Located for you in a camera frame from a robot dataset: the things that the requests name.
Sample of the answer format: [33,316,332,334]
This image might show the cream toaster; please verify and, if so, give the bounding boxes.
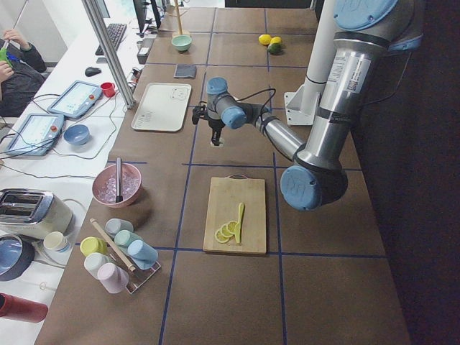
[1,188,73,239]

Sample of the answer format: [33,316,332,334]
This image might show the lemon slice far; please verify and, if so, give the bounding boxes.
[214,229,229,244]

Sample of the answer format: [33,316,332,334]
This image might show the black computer mouse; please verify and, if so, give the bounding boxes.
[84,67,101,77]

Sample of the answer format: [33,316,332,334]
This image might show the pink bowl with ice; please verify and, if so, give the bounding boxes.
[92,163,142,208]

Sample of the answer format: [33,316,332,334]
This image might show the wooden cup stand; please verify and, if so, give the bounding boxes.
[172,0,191,38]

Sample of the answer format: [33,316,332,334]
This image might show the lemon slice near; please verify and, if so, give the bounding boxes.
[227,221,238,234]

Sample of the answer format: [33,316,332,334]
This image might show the teach pendant near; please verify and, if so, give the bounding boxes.
[5,114,65,156]

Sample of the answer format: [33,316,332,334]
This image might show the white bun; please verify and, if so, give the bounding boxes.
[211,138,225,147]

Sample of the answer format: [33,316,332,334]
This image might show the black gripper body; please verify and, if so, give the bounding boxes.
[208,118,225,135]

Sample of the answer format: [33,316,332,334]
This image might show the yellow-green plastic knife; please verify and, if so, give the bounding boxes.
[234,203,245,244]

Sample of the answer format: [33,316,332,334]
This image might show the teach pendant far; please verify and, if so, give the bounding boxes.
[47,80,102,119]

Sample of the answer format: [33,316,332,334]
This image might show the black keyboard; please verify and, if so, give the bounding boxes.
[106,23,127,50]

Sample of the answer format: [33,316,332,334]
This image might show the wooden cutting board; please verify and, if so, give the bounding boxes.
[203,175,267,254]

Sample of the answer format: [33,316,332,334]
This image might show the yellow cup in rack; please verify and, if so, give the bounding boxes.
[80,236,108,257]

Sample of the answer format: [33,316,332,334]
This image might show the teach pendant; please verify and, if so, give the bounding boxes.
[5,114,65,156]
[47,80,102,119]

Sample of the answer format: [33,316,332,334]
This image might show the yellow lemon right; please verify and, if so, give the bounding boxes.
[270,36,282,45]

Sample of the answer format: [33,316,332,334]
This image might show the grey folded cloth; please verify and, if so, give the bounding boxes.
[174,64,197,79]

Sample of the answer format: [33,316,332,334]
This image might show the white wire cup rack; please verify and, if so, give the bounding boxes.
[126,257,161,294]

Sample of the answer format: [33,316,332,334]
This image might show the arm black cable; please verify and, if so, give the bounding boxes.
[233,87,277,119]

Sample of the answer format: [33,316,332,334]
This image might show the cream bear tray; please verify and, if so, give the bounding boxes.
[131,83,191,132]

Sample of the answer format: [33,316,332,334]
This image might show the mint green bowl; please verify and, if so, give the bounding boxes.
[171,34,192,52]

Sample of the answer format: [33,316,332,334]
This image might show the aluminium frame post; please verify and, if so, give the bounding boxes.
[82,0,135,109]

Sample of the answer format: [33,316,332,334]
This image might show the green avocado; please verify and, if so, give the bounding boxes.
[267,43,282,55]

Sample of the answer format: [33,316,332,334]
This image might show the person at desk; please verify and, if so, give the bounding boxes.
[1,29,47,117]

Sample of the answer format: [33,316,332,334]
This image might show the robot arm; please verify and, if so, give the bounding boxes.
[206,1,425,211]

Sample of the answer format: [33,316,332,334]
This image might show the grey cup in rack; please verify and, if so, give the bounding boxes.
[104,218,134,237]

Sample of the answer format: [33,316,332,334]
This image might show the white cup in rack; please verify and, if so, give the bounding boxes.
[84,252,114,279]

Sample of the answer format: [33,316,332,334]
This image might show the yellow lemon left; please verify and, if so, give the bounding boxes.
[258,34,272,46]

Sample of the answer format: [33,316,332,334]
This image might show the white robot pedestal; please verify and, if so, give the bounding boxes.
[285,0,337,126]

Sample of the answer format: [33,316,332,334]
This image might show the paper cup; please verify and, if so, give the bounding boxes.
[43,231,70,252]

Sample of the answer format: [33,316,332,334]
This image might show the yellow lemon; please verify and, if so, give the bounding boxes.
[270,36,282,45]
[258,34,272,46]

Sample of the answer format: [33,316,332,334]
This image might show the red cup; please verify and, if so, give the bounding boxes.
[100,82,116,98]

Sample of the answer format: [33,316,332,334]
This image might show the pink cup in rack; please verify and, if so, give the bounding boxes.
[97,262,129,294]

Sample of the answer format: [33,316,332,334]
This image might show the light blue cup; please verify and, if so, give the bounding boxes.
[127,240,159,270]

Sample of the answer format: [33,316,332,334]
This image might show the black box device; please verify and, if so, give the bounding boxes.
[137,40,153,65]

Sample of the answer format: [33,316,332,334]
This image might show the green cup in rack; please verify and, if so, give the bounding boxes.
[114,230,142,254]

